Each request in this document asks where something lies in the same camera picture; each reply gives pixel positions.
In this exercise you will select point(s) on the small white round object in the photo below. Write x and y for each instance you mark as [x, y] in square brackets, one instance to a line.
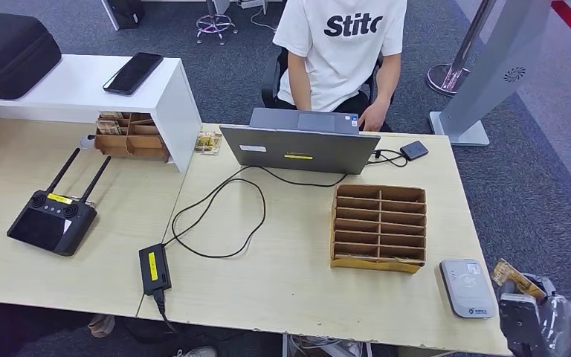
[86, 143]

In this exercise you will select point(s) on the small black external drive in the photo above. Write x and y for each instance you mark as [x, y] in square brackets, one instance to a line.
[414, 150]

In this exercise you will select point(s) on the chrome stool base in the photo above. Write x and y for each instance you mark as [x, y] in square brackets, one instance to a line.
[214, 23]

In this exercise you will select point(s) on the white sneaker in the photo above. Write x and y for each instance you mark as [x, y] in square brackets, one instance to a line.
[101, 326]
[199, 352]

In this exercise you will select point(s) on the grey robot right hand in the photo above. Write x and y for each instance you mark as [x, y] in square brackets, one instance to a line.
[522, 325]

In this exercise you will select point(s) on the brown compartment box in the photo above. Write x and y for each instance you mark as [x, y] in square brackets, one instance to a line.
[133, 145]

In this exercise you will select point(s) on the brown slotted card organiser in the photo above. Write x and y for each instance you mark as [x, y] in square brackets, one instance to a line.
[379, 266]

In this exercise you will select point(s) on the black remote controller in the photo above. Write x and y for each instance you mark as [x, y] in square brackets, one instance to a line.
[51, 224]

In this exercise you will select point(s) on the black carrying case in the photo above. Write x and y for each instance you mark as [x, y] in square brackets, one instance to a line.
[9, 54]

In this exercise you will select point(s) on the person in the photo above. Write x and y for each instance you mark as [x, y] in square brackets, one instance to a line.
[337, 64]

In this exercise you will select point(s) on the black power adapter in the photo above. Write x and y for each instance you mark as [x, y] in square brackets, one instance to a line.
[155, 268]

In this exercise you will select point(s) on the black office chair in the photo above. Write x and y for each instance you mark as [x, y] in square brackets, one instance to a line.
[269, 84]

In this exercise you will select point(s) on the grey laptop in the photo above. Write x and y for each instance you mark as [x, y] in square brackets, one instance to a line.
[300, 148]

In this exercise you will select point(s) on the person's left hand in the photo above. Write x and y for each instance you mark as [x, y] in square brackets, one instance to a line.
[374, 117]

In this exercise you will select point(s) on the chrome stanchion post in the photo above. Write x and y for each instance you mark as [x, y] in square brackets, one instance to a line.
[445, 79]

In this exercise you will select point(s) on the black smartphone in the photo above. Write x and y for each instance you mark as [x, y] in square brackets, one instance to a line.
[133, 74]

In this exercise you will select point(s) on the white card reader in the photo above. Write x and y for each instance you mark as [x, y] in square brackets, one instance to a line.
[468, 288]

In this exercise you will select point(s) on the black computer tower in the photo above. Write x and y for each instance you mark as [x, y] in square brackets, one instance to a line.
[125, 12]

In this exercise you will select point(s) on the stack of cards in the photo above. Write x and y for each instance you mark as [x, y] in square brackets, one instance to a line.
[110, 116]
[108, 127]

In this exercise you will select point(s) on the silver kiosk stand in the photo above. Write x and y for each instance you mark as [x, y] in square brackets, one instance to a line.
[507, 49]

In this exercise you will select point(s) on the person's left forearm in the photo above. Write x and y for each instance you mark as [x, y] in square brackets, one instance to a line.
[388, 81]

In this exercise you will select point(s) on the person's right forearm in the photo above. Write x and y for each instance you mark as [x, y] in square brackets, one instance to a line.
[300, 84]

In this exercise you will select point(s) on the white desk shelf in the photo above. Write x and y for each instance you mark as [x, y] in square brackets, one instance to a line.
[73, 93]

